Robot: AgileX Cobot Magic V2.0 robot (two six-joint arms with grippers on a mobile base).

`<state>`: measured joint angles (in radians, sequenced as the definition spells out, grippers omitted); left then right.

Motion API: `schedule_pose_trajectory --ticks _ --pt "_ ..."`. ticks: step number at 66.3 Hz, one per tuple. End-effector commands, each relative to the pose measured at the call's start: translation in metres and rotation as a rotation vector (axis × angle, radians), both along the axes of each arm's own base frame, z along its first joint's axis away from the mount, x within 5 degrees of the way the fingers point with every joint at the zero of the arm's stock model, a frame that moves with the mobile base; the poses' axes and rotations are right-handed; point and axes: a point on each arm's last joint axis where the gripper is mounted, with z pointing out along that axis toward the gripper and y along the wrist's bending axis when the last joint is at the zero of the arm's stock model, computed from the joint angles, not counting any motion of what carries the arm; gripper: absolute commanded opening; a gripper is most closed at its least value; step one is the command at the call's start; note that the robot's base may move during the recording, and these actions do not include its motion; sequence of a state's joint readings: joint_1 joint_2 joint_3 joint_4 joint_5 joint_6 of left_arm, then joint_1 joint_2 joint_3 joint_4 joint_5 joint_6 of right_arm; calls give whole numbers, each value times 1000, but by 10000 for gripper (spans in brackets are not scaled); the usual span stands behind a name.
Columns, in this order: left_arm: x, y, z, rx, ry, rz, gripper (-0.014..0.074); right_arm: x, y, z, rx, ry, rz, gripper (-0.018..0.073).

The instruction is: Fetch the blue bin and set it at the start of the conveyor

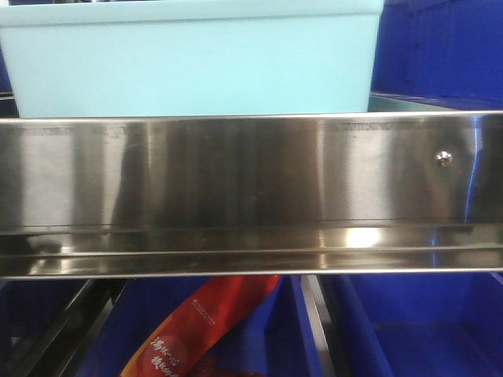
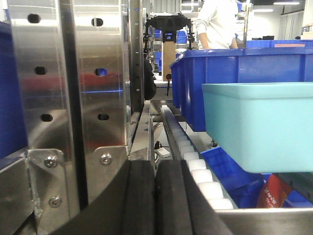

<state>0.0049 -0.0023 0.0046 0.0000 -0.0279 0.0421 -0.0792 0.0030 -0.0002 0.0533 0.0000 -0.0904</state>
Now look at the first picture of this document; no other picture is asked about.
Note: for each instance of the light blue plastic bin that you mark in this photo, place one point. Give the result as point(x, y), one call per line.
point(150, 58)

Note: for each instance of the dark blue bin lower middle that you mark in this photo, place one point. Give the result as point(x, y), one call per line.
point(275, 340)

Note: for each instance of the dark blue bin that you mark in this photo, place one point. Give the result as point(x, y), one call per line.
point(275, 340)
point(418, 324)
point(449, 52)

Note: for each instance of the dark blue bin lower right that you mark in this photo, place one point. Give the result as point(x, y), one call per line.
point(418, 324)

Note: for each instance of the dark blue bin upper right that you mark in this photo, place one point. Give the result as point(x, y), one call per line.
point(449, 52)

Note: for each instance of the steel divider bar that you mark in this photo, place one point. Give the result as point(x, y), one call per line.
point(320, 322)

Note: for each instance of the red snack package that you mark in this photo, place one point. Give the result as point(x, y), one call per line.
point(180, 341)

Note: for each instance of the stainless steel shelf rail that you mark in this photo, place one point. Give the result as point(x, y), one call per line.
point(188, 196)

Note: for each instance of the round steel rail screw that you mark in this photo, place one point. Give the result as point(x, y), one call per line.
point(443, 158)

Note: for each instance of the black frame bar lower left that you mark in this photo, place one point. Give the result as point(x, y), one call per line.
point(47, 326)

